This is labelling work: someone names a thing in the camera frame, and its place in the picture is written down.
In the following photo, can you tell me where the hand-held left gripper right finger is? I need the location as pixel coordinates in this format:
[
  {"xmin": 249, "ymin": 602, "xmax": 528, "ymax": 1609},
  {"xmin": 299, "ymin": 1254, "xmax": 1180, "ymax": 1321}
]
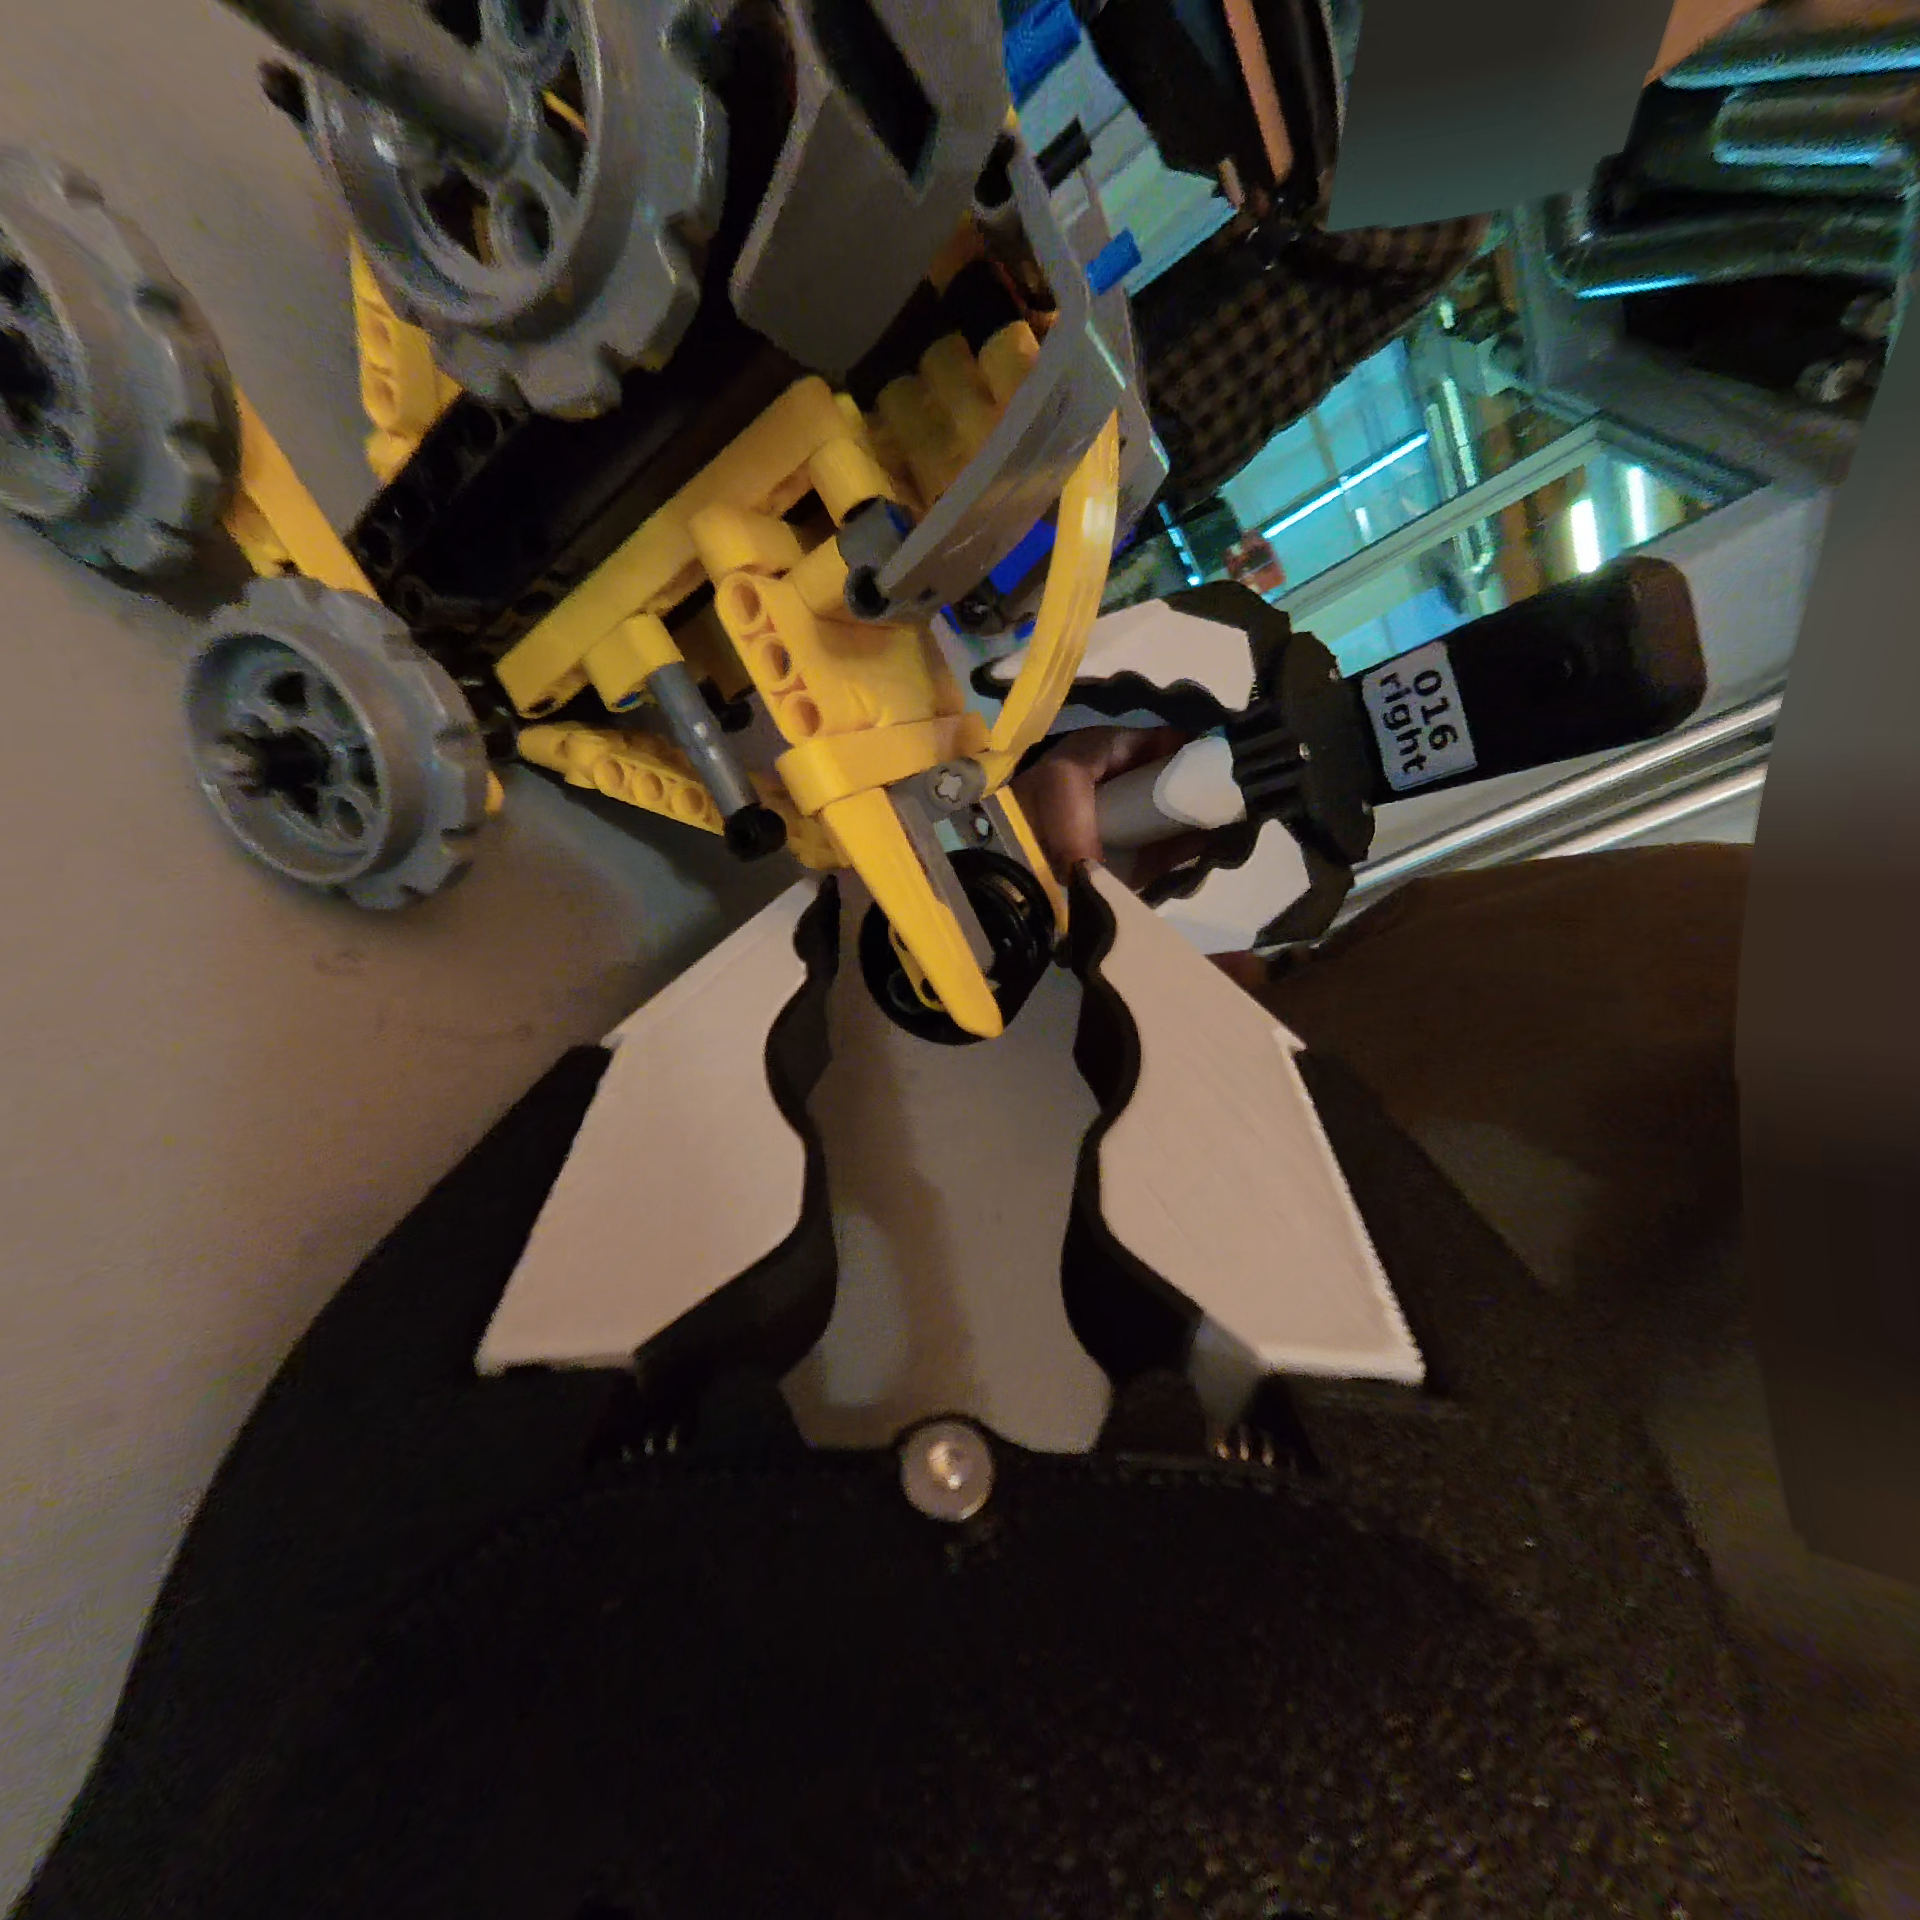
[{"xmin": 1052, "ymin": 868, "xmax": 1424, "ymax": 1432}]

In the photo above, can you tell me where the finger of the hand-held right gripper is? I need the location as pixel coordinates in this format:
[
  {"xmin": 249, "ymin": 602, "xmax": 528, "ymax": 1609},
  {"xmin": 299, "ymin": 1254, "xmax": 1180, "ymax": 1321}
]
[
  {"xmin": 1132, "ymin": 847, "xmax": 1304, "ymax": 958},
  {"xmin": 972, "ymin": 598, "xmax": 1260, "ymax": 738}
]

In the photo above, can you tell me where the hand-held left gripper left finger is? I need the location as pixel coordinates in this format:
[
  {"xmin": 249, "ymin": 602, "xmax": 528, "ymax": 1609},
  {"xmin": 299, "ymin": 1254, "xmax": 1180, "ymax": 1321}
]
[{"xmin": 473, "ymin": 874, "xmax": 839, "ymax": 1390}]

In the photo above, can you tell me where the yellow toy building-block vehicle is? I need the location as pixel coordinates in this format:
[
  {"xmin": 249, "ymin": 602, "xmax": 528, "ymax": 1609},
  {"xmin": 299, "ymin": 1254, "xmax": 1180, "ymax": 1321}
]
[{"xmin": 0, "ymin": 0, "xmax": 1186, "ymax": 1045}]

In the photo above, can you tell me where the person's right hand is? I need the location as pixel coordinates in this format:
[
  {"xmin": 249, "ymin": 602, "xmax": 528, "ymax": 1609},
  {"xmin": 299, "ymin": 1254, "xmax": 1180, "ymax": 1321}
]
[{"xmin": 1028, "ymin": 721, "xmax": 1202, "ymax": 898}]

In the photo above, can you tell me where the checked cloth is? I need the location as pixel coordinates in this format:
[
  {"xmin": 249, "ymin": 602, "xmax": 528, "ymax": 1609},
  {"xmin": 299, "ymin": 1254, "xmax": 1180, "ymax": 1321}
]
[{"xmin": 1155, "ymin": 211, "xmax": 1500, "ymax": 515}]

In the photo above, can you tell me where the dark device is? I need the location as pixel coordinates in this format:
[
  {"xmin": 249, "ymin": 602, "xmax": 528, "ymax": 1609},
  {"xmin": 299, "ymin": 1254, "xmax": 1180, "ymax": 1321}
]
[{"xmin": 1092, "ymin": 0, "xmax": 1343, "ymax": 197}]

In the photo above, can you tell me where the wooden board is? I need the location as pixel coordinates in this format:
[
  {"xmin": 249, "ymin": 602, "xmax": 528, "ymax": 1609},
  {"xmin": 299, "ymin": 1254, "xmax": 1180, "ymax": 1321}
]
[{"xmin": 1223, "ymin": 0, "xmax": 1312, "ymax": 172}]

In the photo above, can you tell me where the aluminium rail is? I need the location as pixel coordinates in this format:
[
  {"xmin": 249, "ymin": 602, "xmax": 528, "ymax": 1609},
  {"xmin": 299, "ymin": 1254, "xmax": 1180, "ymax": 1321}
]
[{"xmin": 1343, "ymin": 680, "xmax": 1788, "ymax": 899}]

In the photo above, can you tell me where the metal machine frame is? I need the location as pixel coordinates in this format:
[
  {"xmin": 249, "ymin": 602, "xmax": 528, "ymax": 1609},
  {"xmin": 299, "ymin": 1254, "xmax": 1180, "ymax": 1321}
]
[{"xmin": 1542, "ymin": 46, "xmax": 1920, "ymax": 405}]

